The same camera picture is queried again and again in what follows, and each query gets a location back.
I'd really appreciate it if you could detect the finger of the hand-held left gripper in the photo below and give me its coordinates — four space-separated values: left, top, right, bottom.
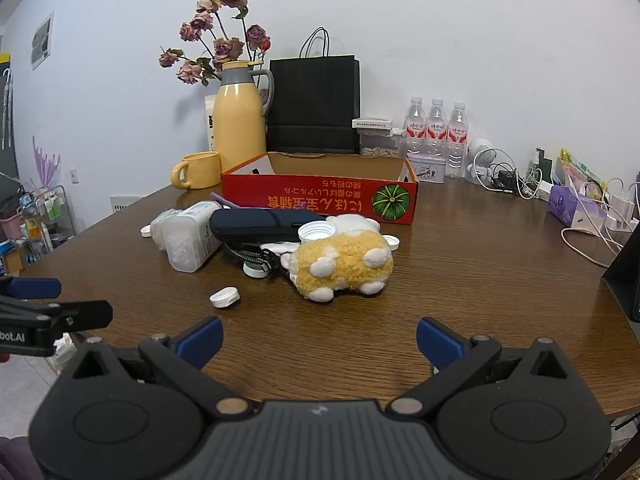
0 276 63 301
0 296 114 333

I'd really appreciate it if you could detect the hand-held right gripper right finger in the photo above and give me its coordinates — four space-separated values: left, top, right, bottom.
387 316 568 418

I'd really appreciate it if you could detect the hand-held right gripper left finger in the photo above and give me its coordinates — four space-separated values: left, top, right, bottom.
72 316 257 417

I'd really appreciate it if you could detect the clear cotton container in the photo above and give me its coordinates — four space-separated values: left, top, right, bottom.
162 201 226 273

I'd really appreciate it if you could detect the yellow plush toy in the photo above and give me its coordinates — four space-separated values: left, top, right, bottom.
280 214 395 304

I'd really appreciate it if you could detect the navy zip case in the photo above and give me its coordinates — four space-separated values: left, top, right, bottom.
208 208 328 247

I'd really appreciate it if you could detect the red cardboard box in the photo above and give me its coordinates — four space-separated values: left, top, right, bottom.
220 151 419 226

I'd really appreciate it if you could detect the small white case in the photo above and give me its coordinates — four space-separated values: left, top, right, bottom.
209 286 240 309

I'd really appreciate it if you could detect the metal storage cart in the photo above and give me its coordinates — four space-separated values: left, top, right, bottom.
0 185 78 276

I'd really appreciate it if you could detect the white threaded lid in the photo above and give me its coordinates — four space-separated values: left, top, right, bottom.
298 222 337 246

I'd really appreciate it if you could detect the yellow mug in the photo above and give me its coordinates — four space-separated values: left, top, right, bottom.
171 151 222 190

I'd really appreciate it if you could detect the printed tin box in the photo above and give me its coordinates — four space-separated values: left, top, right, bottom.
406 154 448 184

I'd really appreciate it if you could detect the purple tissue pack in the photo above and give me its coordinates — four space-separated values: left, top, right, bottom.
547 183 608 227

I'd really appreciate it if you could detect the black flat panel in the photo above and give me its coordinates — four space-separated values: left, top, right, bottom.
601 220 640 323

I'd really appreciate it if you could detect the clear water bottle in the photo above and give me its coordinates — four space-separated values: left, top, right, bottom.
403 96 427 158
446 101 470 179
426 98 448 157

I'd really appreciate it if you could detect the clear seed container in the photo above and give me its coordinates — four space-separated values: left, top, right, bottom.
359 127 405 159

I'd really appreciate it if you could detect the yellow thermos jug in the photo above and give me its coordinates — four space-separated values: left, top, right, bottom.
212 60 275 173

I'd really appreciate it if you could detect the colourful snack packet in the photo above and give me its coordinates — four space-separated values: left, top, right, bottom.
559 148 608 196

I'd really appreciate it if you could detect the white charger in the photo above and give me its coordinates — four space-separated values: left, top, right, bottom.
607 177 640 233

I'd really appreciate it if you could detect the black paper bag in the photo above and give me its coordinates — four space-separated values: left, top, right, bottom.
266 27 362 156

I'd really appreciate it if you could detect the dried pink roses bunch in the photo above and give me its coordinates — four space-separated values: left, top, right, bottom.
159 0 272 87

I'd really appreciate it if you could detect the black strap watch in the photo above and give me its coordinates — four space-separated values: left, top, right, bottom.
222 240 281 278

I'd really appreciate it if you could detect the purple flower wall sticker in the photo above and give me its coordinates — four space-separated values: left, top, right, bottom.
32 135 61 188

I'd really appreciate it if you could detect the white cable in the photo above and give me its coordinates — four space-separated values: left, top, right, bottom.
561 227 623 267

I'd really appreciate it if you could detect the tangle of cables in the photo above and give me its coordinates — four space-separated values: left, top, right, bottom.
487 160 543 201

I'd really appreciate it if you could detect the wall poster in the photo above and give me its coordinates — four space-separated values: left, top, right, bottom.
31 11 55 71

